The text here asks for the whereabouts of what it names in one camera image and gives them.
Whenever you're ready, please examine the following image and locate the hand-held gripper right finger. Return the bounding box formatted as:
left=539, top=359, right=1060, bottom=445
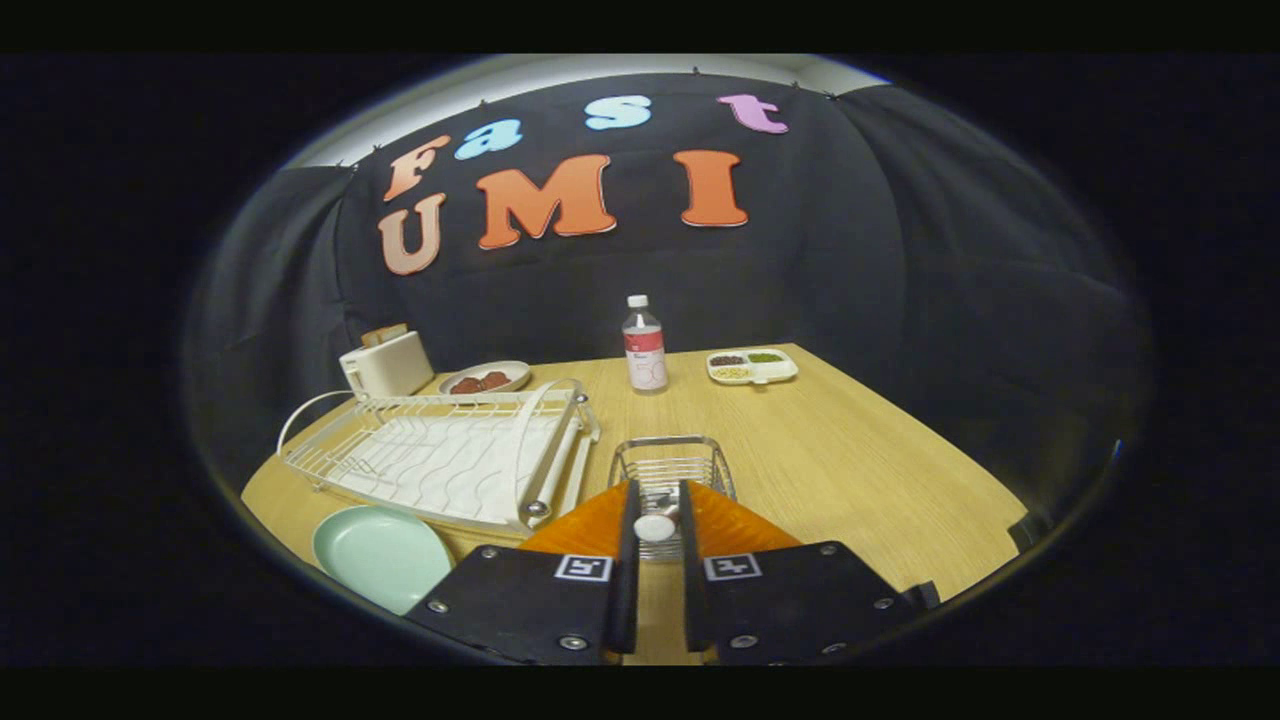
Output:
left=679, top=478, right=919, bottom=667

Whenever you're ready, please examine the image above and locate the white wire dish rack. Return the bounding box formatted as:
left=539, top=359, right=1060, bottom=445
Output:
left=276, top=378, right=603, bottom=538

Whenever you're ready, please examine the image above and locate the metal wire basket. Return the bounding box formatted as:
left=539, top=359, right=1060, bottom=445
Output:
left=607, top=435, right=738, bottom=563

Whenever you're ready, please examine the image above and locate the white plate with meat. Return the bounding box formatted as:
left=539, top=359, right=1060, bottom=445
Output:
left=438, top=360, right=533, bottom=397

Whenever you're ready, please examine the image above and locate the white divided tray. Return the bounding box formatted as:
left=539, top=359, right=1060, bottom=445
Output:
left=706, top=348, right=800, bottom=386

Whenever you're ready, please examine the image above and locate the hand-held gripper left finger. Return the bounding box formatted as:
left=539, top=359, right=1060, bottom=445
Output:
left=403, top=478, right=642, bottom=667

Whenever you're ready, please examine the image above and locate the pink handled spoon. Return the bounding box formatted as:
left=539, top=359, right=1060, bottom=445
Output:
left=633, top=490, right=679, bottom=544

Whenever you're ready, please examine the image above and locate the white toaster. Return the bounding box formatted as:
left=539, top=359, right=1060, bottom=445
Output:
left=338, top=330, right=436, bottom=401

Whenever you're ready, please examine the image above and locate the light green plate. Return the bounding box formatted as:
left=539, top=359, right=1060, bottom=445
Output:
left=312, top=505, right=456, bottom=616

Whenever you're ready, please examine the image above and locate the clear red label water bottle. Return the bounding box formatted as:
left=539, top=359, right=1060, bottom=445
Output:
left=621, top=295, right=670, bottom=395

